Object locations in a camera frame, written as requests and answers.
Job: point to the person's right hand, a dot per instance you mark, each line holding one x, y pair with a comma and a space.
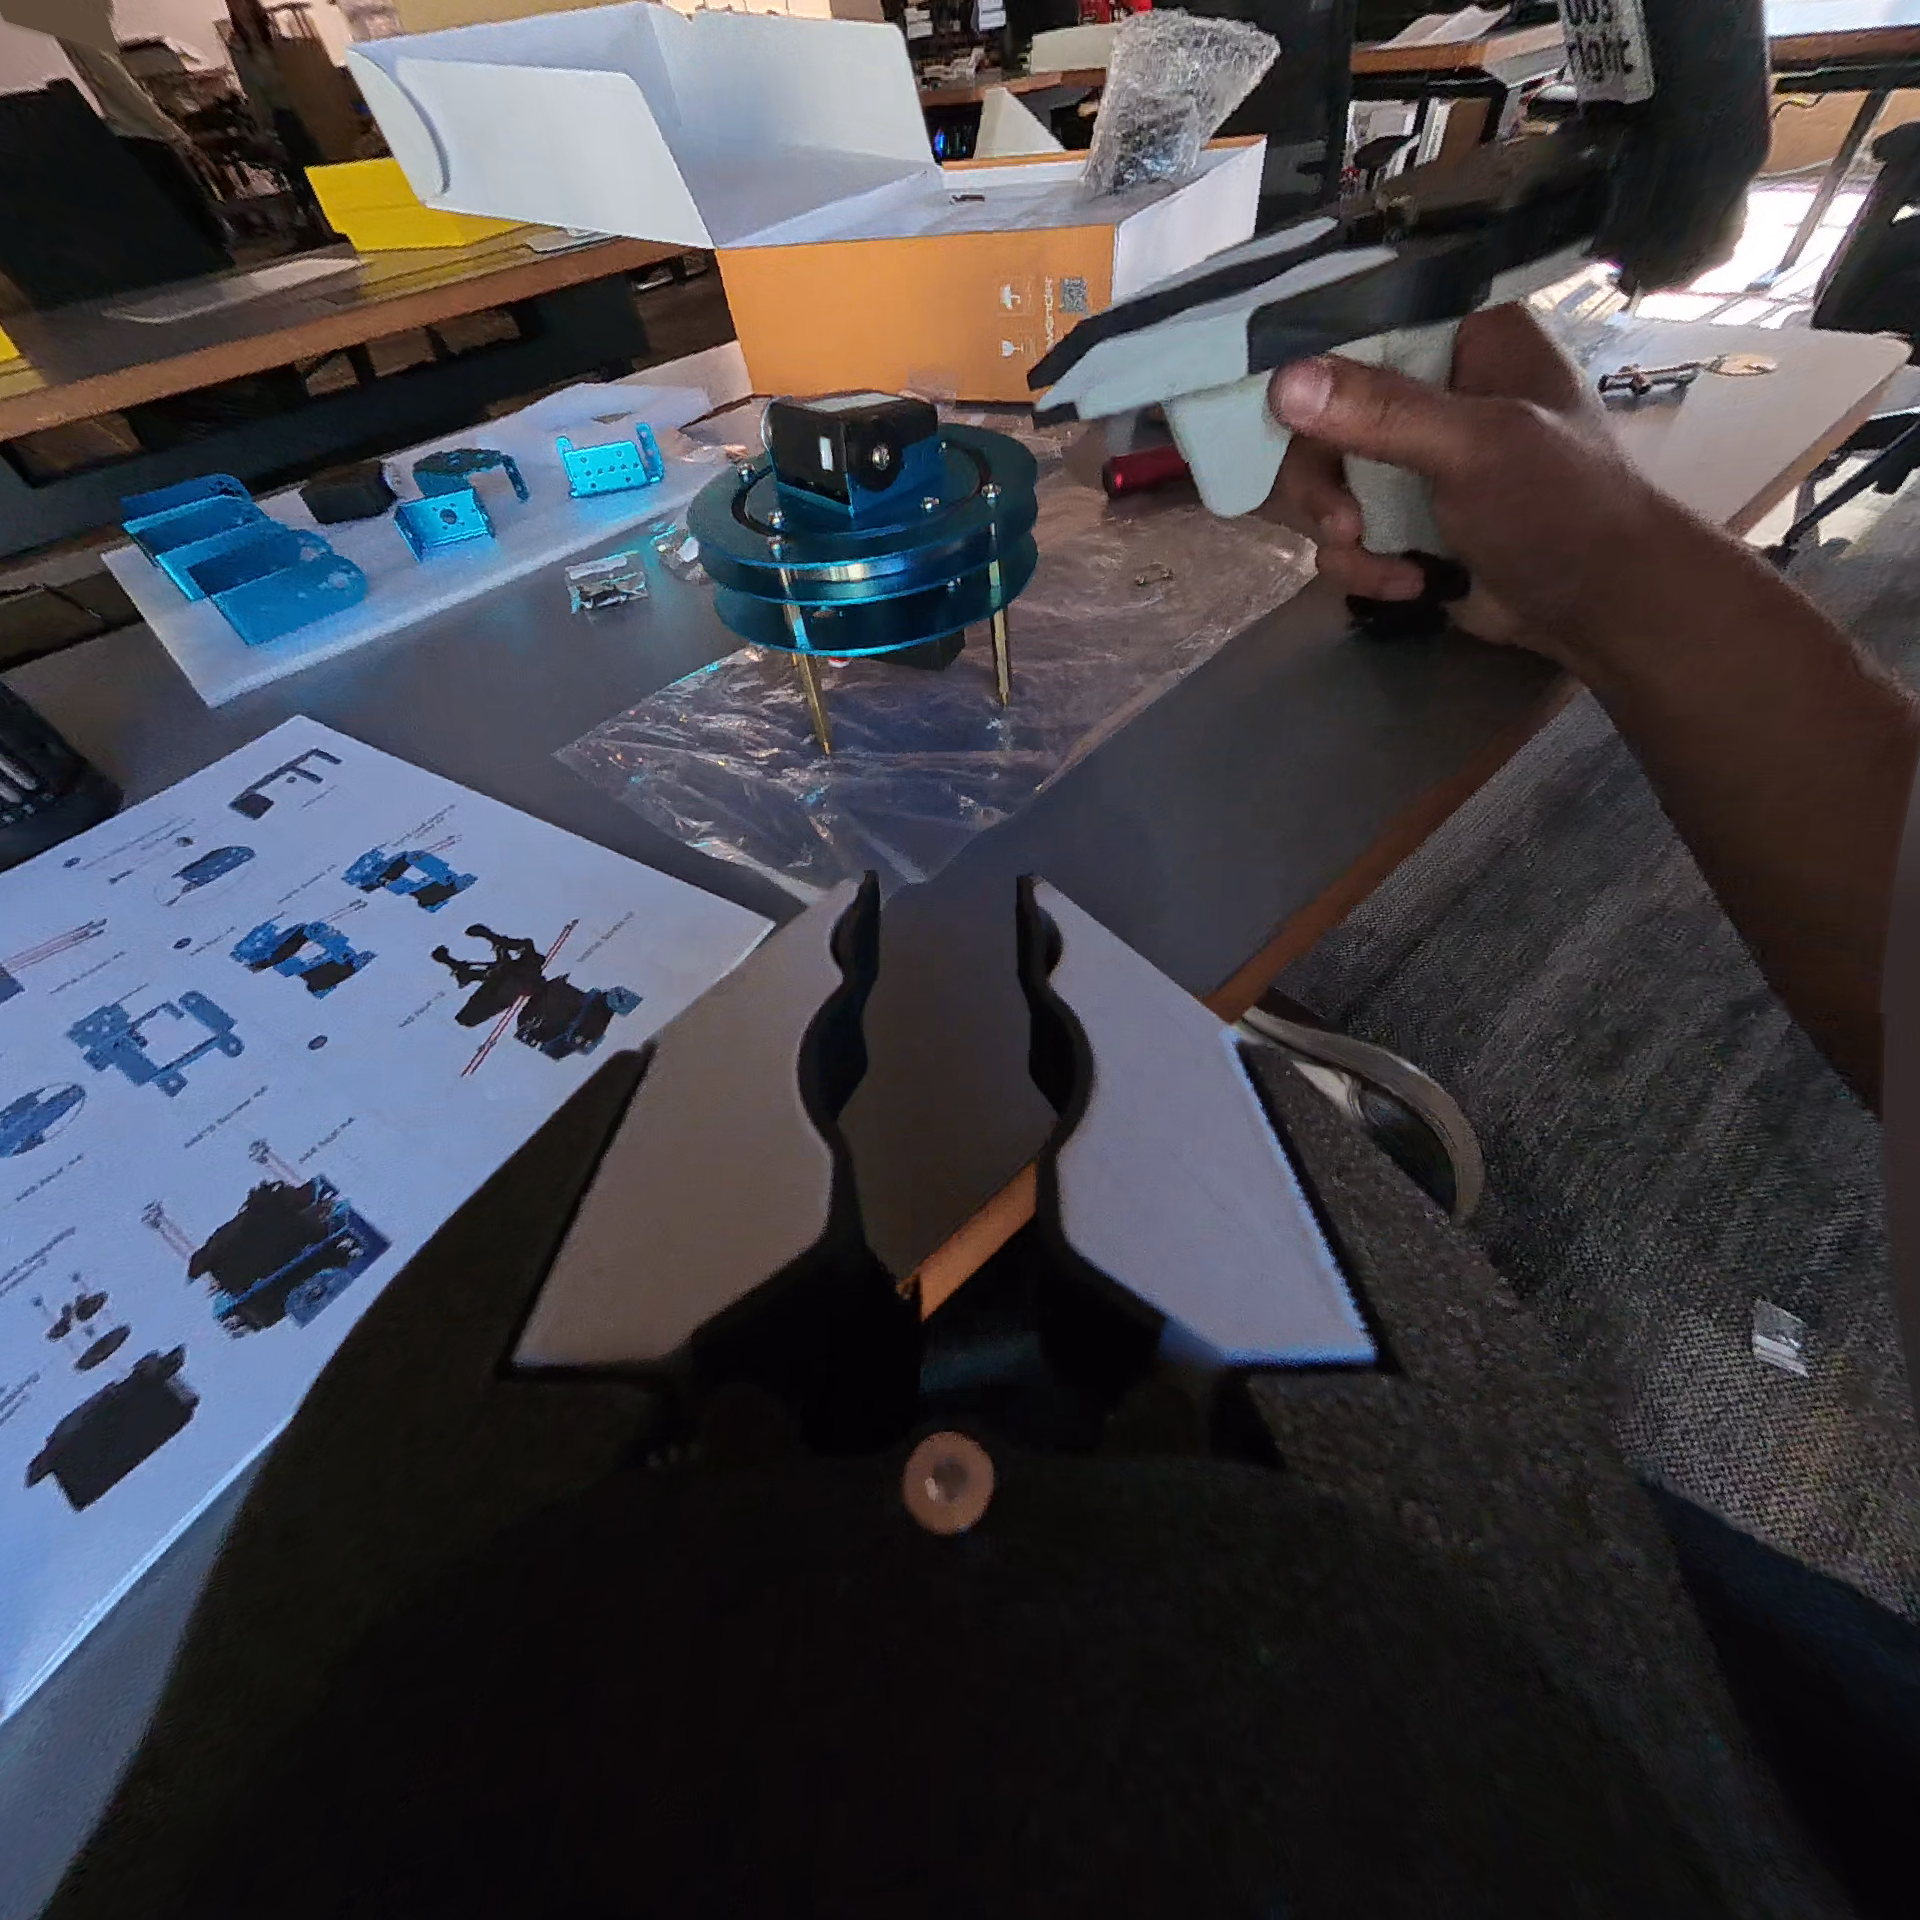
1516, 450

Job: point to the orange and white cardboard box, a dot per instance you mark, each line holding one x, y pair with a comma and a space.
900, 284

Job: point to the bubble wrap pouch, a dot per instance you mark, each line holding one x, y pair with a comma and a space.
1171, 89

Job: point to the white instruction booklet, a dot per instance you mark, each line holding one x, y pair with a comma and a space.
376, 991

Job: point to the small clear plastic scrap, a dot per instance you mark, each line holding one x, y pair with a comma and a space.
1782, 1337

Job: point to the white foam sheet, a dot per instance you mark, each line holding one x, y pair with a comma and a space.
451, 599

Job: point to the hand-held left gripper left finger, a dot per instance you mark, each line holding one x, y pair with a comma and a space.
675, 1185

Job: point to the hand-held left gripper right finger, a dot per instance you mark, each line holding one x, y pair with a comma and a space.
1214, 1185

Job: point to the spread of hardware bags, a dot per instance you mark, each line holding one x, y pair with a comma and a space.
609, 586

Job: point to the red pen screwdriver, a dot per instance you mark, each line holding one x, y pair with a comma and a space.
1140, 474

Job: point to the wooden-topped desk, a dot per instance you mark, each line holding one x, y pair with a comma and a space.
1499, 53
224, 322

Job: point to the blue angled bracket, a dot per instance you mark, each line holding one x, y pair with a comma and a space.
441, 528
465, 474

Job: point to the person's right forearm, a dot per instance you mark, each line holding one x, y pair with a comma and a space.
1769, 751

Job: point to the blue U bracket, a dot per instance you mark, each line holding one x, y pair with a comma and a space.
609, 469

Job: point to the black screwdriver bit holder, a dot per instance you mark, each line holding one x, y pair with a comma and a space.
44, 780

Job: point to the person's blue jeans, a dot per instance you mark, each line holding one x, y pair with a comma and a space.
1800, 1650

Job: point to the black flat screen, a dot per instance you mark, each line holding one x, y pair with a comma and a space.
90, 211

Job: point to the grey desk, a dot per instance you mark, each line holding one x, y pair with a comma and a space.
1276, 720

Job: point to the teal round robot base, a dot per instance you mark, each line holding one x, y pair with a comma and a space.
870, 586

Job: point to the black office chair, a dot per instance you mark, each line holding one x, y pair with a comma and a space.
1867, 271

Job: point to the blue long metal plate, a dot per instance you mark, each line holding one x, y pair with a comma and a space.
294, 599
224, 551
188, 504

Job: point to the large clear plastic bag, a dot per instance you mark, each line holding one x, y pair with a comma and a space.
930, 751

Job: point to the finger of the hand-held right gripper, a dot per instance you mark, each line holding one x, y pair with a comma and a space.
1154, 368
1276, 271

